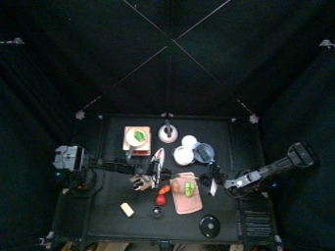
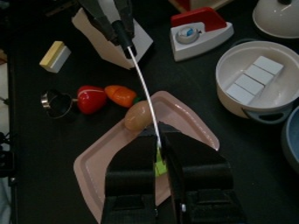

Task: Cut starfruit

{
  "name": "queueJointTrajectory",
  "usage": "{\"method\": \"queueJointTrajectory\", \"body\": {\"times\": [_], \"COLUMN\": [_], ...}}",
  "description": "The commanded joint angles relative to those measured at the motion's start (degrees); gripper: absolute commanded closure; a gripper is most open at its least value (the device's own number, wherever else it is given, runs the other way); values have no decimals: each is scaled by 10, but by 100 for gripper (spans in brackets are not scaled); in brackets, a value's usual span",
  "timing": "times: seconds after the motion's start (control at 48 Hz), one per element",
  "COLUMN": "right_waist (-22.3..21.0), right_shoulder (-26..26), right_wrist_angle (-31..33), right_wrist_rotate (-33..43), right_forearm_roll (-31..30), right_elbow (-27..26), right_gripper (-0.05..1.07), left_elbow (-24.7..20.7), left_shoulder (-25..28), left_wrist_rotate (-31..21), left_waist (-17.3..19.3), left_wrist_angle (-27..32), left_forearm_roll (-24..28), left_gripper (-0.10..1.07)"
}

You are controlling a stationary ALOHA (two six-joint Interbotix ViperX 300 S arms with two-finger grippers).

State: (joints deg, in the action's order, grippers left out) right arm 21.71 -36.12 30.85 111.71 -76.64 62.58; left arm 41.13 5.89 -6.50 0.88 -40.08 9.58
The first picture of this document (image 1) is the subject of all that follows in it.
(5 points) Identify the white toy knife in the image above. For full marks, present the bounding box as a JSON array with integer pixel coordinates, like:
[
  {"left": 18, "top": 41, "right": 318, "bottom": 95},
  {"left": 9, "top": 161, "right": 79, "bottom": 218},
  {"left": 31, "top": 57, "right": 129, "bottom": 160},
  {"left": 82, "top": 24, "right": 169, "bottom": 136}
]
[{"left": 209, "top": 178, "right": 218, "bottom": 198}]

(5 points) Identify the green toy starfruit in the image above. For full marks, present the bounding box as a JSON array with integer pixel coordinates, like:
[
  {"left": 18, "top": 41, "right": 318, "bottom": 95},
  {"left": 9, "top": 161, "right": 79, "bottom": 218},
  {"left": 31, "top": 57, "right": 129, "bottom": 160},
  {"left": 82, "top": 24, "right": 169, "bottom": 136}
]
[{"left": 182, "top": 180, "right": 196, "bottom": 198}]

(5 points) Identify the orange toy carrot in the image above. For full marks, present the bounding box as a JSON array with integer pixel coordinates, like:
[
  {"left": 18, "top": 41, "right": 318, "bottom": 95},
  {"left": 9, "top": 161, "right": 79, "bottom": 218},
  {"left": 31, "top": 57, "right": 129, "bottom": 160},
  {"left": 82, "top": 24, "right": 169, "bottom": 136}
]
[{"left": 157, "top": 184, "right": 172, "bottom": 196}]

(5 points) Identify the white red toy iron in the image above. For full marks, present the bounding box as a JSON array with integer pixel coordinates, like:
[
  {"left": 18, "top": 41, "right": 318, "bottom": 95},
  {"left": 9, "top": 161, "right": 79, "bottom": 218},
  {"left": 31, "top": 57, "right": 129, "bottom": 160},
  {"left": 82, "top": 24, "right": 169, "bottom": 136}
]
[{"left": 149, "top": 147, "right": 166, "bottom": 169}]

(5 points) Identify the red toy tomato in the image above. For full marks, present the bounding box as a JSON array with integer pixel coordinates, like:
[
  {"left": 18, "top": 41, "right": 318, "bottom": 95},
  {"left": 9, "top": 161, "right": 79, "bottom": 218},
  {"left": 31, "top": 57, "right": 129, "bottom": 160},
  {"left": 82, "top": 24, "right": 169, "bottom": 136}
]
[{"left": 154, "top": 194, "right": 168, "bottom": 207}]

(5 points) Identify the pink cutting board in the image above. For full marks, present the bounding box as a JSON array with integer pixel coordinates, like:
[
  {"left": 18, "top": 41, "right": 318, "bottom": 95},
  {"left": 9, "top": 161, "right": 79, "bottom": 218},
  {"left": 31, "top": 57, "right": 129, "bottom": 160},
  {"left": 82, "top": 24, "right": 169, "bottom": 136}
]
[{"left": 168, "top": 172, "right": 204, "bottom": 216}]

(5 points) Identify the white toy frying pan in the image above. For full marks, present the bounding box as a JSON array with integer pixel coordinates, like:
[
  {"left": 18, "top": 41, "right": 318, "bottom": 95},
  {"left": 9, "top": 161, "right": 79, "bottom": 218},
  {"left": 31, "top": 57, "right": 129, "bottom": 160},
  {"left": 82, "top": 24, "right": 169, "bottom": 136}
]
[{"left": 123, "top": 126, "right": 149, "bottom": 160}]

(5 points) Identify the white round lid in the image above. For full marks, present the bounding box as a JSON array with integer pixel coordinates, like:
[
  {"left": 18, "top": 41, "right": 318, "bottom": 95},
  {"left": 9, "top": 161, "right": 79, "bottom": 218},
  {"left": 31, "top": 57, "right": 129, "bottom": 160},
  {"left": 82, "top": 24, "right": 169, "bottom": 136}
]
[{"left": 180, "top": 134, "right": 198, "bottom": 149}]

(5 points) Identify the small black cup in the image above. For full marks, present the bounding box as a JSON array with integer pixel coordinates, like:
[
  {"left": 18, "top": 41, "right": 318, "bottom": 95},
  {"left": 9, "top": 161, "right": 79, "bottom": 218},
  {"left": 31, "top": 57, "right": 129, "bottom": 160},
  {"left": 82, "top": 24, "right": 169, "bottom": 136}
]
[{"left": 150, "top": 206, "right": 165, "bottom": 220}]

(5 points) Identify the yellow toy cheese block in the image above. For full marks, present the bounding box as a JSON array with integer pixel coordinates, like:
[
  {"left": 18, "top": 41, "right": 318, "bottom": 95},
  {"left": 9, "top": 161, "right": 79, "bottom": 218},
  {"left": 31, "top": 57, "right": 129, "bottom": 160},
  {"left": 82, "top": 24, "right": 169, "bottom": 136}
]
[{"left": 118, "top": 202, "right": 135, "bottom": 219}]

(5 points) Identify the black round disc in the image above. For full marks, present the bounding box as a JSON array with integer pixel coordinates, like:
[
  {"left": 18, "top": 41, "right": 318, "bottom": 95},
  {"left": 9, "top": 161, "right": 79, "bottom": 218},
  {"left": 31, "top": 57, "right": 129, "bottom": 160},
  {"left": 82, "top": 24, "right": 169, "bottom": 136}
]
[{"left": 197, "top": 214, "right": 221, "bottom": 239}]

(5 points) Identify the white text label sticker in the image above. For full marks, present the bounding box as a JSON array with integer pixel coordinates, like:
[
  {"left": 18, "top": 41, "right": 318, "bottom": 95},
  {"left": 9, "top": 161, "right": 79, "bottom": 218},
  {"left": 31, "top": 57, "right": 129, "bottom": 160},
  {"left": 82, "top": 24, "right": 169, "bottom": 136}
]
[{"left": 242, "top": 209, "right": 272, "bottom": 241}]

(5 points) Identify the thin white cord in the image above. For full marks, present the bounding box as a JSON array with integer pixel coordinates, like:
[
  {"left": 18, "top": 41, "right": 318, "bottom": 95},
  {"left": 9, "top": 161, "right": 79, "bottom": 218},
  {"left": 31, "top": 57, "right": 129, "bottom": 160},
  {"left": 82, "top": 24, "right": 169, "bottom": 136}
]
[
  {"left": 79, "top": 0, "right": 233, "bottom": 114},
  {"left": 121, "top": 0, "right": 253, "bottom": 116}
]

